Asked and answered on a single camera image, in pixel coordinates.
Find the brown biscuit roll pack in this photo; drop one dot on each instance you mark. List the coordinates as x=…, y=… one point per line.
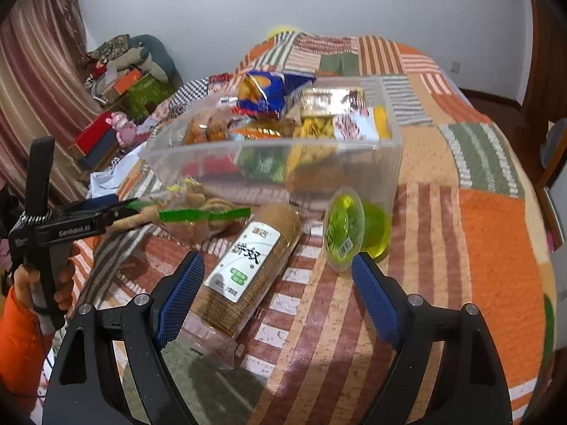
x=244, y=274

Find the yellow white chips bag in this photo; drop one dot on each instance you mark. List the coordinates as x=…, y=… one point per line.
x=365, y=124

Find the yellow hoop behind bed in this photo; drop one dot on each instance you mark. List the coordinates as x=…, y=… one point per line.
x=280, y=30

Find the red striped curtain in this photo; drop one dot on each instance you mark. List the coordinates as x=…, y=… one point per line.
x=43, y=91

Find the green jelly cup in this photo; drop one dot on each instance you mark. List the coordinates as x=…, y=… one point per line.
x=353, y=225

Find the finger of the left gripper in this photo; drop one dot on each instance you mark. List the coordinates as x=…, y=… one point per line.
x=92, y=203
x=91, y=220

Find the blue snack bag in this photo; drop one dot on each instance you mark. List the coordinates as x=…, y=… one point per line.
x=270, y=94

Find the green patterned box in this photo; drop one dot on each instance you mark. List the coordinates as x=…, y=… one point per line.
x=143, y=97

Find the orange sleeve forearm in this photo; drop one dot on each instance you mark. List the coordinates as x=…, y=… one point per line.
x=22, y=348

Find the wooden door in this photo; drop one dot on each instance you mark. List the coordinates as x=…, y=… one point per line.
x=545, y=98

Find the person left hand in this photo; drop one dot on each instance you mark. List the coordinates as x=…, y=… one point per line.
x=27, y=278

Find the fried buns clear bag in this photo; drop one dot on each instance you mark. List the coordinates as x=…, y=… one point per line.
x=206, y=127

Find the clear plastic storage bin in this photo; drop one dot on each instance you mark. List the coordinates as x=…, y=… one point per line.
x=371, y=168

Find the wall power socket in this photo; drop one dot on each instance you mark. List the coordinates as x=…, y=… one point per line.
x=455, y=67

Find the orange cardboard box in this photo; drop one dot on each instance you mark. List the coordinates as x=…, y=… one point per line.
x=121, y=85

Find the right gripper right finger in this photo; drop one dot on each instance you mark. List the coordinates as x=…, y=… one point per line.
x=470, y=386

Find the red white snack bag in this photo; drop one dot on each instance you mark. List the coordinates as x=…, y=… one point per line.
x=209, y=166

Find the patchwork striped bed quilt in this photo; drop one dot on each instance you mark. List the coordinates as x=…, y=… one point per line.
x=466, y=227

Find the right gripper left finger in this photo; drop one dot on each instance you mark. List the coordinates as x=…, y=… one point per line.
x=85, y=386

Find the pink bunny toy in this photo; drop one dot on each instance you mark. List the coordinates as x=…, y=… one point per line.
x=125, y=130

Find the red gift box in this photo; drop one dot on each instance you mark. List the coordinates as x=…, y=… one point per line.
x=90, y=135

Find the round cookie pack orange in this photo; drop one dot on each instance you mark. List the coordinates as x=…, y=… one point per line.
x=261, y=131

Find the white plastic bag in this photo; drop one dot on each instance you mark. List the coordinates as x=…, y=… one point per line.
x=107, y=182

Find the green peas snack bag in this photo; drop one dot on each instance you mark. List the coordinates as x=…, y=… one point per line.
x=262, y=163

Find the grey stuffed pillow pile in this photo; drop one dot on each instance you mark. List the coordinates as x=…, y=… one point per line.
x=123, y=52

